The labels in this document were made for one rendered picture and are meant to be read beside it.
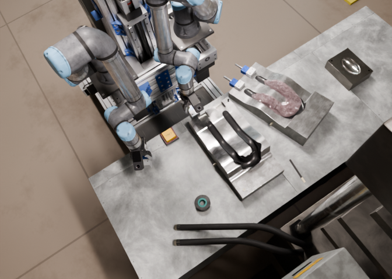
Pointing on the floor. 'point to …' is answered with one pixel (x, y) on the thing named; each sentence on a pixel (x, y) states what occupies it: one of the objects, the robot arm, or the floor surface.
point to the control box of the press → (321, 268)
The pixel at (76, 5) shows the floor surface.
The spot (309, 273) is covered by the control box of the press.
